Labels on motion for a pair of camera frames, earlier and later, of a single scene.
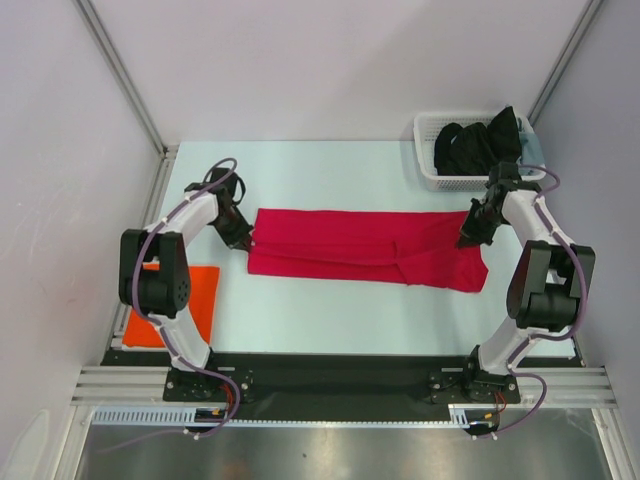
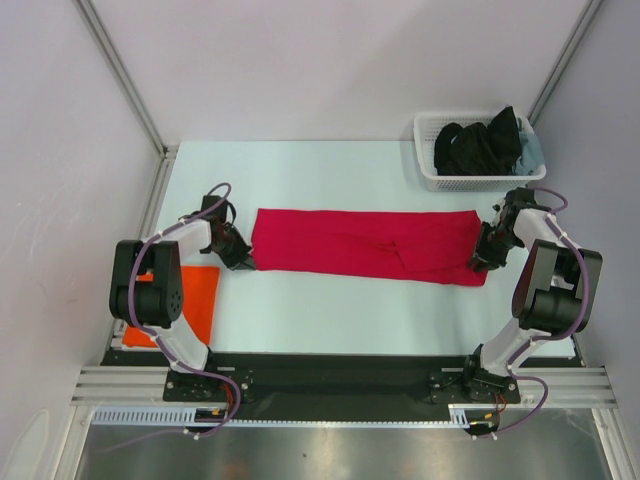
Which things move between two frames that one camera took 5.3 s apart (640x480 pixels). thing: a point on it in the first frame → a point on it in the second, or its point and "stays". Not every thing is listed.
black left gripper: [240, 240] → [235, 261]
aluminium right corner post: [592, 9] stays
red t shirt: [404, 247] stays
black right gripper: [477, 228] → [486, 251]
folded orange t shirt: [140, 331] stays
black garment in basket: [472, 149] stays
